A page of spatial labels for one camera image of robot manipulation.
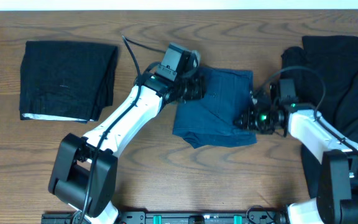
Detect dark blue shorts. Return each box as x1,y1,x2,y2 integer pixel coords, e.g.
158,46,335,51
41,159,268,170
172,67,257,149

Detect folded black garment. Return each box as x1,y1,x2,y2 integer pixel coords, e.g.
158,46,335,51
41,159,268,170
19,40,119,123

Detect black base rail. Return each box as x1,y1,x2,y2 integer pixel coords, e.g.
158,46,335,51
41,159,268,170
40,210,291,224

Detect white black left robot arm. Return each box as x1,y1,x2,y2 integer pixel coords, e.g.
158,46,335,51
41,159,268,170
48,72,206,223

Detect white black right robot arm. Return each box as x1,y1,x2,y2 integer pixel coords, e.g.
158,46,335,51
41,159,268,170
234,96,358,223

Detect black garment pile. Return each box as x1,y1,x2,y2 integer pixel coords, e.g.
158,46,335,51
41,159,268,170
280,35,358,200

